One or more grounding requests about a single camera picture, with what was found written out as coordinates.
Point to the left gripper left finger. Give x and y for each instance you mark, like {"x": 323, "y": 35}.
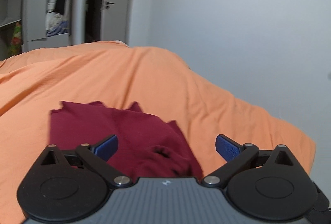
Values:
{"x": 95, "y": 158}

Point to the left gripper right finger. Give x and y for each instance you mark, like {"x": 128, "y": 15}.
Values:
{"x": 238, "y": 157}

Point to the dark red shirt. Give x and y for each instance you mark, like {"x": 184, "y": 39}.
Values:
{"x": 147, "y": 146}

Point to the white clothes pile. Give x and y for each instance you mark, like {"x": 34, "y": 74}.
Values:
{"x": 56, "y": 11}

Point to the orange bed cover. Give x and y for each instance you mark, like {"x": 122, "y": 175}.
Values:
{"x": 34, "y": 83}

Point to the blue folded cloth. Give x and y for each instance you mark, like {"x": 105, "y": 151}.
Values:
{"x": 58, "y": 29}

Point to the colourful bag in wardrobe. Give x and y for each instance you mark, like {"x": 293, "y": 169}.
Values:
{"x": 16, "y": 40}

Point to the grey open wardrobe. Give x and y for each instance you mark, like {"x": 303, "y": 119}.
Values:
{"x": 38, "y": 6}

